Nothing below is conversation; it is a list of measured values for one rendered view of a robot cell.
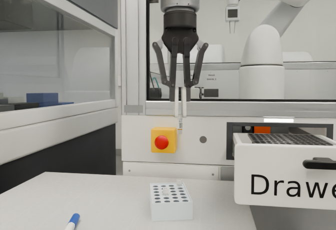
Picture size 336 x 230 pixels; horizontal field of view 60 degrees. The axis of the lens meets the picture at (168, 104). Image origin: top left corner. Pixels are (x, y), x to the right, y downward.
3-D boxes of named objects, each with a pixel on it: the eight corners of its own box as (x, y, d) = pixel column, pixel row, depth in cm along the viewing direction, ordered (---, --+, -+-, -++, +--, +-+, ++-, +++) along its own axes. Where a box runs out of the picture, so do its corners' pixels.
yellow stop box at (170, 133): (174, 154, 84) (174, 129, 83) (150, 153, 85) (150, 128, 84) (176, 150, 89) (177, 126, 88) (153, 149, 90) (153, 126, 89)
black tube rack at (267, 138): (348, 183, 59) (349, 152, 59) (258, 179, 62) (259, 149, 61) (312, 157, 81) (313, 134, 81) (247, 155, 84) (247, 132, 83)
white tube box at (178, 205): (192, 219, 60) (192, 201, 59) (151, 221, 59) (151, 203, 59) (183, 197, 72) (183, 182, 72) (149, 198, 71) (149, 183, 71)
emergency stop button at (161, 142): (168, 150, 82) (168, 136, 81) (154, 149, 82) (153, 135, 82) (169, 147, 85) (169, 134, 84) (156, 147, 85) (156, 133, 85)
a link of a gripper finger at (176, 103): (178, 87, 65) (175, 87, 65) (178, 117, 66) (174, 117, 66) (177, 87, 68) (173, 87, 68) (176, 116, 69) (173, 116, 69)
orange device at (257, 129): (270, 136, 119) (270, 123, 118) (242, 136, 120) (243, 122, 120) (268, 135, 123) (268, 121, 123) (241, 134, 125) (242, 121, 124)
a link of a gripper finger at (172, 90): (175, 79, 66) (162, 79, 66) (174, 102, 66) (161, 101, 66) (174, 79, 68) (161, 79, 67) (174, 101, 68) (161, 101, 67)
